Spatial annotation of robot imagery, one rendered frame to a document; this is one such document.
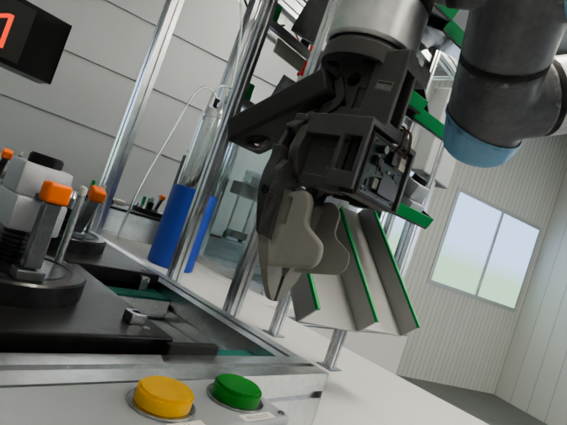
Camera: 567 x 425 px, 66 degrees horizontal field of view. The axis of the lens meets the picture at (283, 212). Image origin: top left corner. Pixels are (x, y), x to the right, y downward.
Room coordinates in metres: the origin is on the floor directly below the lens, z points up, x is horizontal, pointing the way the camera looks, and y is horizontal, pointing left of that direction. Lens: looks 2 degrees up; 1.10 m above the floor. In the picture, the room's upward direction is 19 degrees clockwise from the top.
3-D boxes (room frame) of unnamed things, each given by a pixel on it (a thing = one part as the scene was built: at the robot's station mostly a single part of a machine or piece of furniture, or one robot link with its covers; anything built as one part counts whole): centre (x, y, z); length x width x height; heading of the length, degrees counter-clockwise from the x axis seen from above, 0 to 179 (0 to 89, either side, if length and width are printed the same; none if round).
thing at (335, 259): (0.36, -0.04, 1.09); 0.06 x 0.03 x 0.09; 47
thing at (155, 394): (0.31, 0.04, 0.96); 0.04 x 0.04 x 0.02
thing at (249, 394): (0.36, -0.01, 0.96); 0.04 x 0.04 x 0.02
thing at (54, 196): (0.39, 0.20, 1.04); 0.04 x 0.02 x 0.08; 47
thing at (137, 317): (0.43, 0.10, 0.97); 0.02 x 0.02 x 0.01; 47
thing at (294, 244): (0.34, -0.02, 1.09); 0.06 x 0.03 x 0.09; 47
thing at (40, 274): (0.38, 0.19, 0.99); 0.02 x 0.02 x 0.01; 47
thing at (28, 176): (0.42, 0.24, 1.06); 0.08 x 0.04 x 0.07; 47
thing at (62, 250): (0.48, 0.21, 1.03); 0.01 x 0.01 x 0.08
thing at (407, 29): (0.36, -0.03, 1.28); 0.08 x 0.08 x 0.05
